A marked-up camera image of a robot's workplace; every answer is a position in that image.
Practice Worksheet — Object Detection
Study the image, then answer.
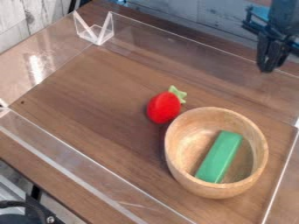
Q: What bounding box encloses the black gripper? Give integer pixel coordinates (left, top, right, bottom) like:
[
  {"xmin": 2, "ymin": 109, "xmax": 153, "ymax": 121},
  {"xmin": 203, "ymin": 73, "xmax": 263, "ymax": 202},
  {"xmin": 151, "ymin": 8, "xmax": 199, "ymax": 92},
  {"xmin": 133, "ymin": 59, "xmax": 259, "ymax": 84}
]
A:
[{"xmin": 241, "ymin": 5, "xmax": 299, "ymax": 73}]

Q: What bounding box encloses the brown wooden bowl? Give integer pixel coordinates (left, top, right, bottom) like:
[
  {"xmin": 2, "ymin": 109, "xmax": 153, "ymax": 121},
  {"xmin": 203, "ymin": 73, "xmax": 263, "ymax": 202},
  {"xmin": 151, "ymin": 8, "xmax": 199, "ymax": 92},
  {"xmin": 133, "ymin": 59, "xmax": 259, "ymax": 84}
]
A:
[{"xmin": 164, "ymin": 107, "xmax": 268, "ymax": 200}]

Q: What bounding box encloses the clear acrylic corner bracket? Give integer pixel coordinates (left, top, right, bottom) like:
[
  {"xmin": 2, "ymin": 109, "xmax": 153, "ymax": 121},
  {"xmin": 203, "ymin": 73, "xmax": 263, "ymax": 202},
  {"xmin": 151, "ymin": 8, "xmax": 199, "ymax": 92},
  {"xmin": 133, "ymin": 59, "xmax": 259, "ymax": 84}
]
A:
[{"xmin": 72, "ymin": 11, "xmax": 115, "ymax": 46}]

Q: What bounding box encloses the green rectangular block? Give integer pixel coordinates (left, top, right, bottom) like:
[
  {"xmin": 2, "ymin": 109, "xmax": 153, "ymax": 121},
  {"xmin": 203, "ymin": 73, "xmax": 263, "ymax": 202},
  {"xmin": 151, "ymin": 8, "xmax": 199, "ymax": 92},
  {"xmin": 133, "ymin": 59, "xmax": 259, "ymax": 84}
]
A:
[{"xmin": 193, "ymin": 130, "xmax": 243, "ymax": 183}]

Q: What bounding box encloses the red toy strawberry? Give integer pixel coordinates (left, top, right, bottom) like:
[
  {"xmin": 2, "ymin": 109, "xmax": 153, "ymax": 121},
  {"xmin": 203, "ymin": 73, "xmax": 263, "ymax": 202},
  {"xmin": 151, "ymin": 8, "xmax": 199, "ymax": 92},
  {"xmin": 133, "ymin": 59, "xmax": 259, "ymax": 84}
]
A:
[{"xmin": 145, "ymin": 85, "xmax": 187, "ymax": 124}]

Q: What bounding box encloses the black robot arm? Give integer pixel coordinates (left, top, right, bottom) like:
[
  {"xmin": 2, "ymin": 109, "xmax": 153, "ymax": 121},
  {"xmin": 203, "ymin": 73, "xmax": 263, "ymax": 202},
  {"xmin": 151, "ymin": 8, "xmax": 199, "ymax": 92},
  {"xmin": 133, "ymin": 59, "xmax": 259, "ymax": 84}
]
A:
[{"xmin": 241, "ymin": 0, "xmax": 299, "ymax": 73}]

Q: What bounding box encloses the black clamp with cable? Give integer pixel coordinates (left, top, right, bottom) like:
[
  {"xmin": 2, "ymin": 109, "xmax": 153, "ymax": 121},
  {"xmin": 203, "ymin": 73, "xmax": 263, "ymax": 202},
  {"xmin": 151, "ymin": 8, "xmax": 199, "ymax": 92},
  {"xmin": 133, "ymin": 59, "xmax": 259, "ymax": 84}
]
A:
[{"xmin": 0, "ymin": 197, "xmax": 65, "ymax": 224}]

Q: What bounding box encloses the clear acrylic enclosure wall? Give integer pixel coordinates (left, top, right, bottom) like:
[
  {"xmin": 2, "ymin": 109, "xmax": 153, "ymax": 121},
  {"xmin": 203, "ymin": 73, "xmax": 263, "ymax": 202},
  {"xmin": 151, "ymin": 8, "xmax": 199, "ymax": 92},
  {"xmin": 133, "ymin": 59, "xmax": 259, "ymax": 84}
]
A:
[{"xmin": 0, "ymin": 10, "xmax": 299, "ymax": 224}]

